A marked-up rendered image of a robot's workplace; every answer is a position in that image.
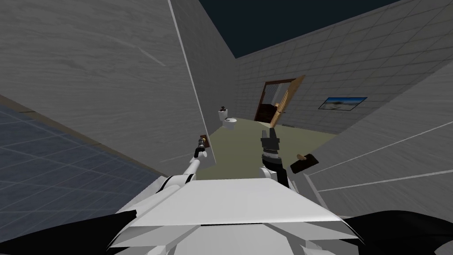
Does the light wooden door leaf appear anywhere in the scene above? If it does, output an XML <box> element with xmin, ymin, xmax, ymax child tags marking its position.
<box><xmin>269</xmin><ymin>74</ymin><xmax>306</xmax><ymax>128</ymax></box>

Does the framed landscape picture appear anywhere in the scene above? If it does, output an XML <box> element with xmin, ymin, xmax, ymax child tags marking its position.
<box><xmin>318</xmin><ymin>97</ymin><xmax>368</xmax><ymax>112</ymax></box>

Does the white toilet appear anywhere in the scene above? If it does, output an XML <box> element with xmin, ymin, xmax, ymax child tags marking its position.
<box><xmin>218</xmin><ymin>105</ymin><xmax>238</xmax><ymax>130</ymax></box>

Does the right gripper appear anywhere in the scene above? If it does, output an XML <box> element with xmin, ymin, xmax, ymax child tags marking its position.
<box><xmin>260</xmin><ymin>127</ymin><xmax>280</xmax><ymax>153</ymax></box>

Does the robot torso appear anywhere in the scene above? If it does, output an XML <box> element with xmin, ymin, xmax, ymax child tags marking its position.
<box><xmin>107</xmin><ymin>177</ymin><xmax>363</xmax><ymax>255</ymax></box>

